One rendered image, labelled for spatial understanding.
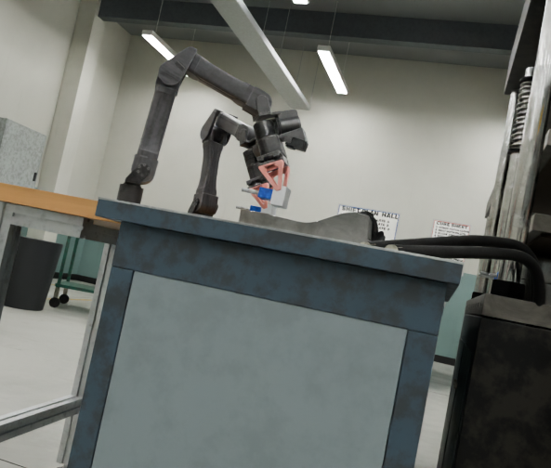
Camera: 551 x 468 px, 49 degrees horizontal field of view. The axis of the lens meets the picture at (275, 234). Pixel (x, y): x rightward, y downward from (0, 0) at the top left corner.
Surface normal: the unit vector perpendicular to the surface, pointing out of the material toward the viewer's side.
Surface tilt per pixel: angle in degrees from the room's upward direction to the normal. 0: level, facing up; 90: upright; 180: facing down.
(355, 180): 90
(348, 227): 90
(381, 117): 90
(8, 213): 90
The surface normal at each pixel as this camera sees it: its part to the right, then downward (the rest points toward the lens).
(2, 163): 0.95, 0.17
